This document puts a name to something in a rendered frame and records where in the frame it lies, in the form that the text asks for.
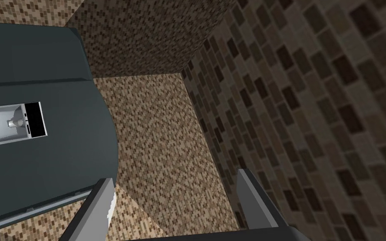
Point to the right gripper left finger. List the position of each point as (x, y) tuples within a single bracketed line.
[(94, 214)]

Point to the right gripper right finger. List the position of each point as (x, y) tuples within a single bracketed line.
[(255, 204)]

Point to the dark grey refrigerator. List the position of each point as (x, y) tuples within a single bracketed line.
[(45, 164)]

